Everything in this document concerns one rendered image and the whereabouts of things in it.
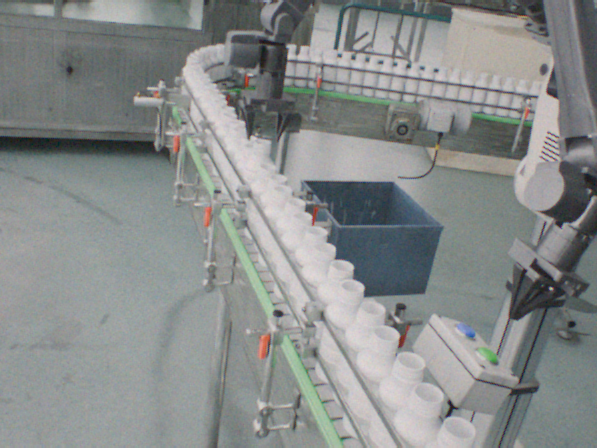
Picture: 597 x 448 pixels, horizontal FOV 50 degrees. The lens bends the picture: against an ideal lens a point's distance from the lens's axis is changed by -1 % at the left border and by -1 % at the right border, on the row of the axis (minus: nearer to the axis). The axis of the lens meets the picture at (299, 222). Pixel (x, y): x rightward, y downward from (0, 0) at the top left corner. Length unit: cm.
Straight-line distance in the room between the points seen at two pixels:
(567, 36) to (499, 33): 435
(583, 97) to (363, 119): 199
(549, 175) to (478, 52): 441
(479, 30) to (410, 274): 359
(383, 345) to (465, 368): 15
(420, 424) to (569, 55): 50
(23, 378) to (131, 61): 240
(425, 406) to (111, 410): 178
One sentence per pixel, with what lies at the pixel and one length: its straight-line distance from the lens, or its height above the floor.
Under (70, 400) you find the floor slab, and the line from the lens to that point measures 250.
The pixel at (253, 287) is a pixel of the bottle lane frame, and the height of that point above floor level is 98.
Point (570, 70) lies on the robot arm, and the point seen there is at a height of 151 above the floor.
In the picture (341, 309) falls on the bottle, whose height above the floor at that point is 113.
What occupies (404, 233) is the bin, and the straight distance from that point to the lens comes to 175.
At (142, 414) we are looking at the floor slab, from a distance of 243.
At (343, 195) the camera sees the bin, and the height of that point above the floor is 90.
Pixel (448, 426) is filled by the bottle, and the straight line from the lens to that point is 78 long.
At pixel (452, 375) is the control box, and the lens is 97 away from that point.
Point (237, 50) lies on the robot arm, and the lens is 131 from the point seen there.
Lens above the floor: 164
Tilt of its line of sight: 25 degrees down
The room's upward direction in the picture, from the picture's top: 9 degrees clockwise
